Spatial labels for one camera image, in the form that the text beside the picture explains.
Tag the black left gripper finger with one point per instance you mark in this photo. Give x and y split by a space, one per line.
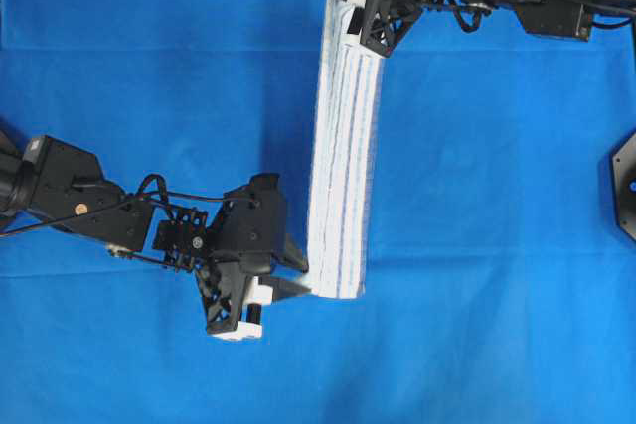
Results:
293 257
285 289

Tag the white blue striped towel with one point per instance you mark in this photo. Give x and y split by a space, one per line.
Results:
348 95

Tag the blue table cloth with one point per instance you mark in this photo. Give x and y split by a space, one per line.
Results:
498 290

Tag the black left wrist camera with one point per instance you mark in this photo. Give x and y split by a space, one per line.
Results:
252 219

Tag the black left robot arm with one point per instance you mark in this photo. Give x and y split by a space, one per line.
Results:
64 188

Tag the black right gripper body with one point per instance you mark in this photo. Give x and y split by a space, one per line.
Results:
386 22

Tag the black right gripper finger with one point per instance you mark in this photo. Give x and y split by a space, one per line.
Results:
357 22

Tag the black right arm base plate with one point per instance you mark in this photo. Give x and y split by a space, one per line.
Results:
622 162

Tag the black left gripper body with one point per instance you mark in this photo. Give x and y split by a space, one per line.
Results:
232 301

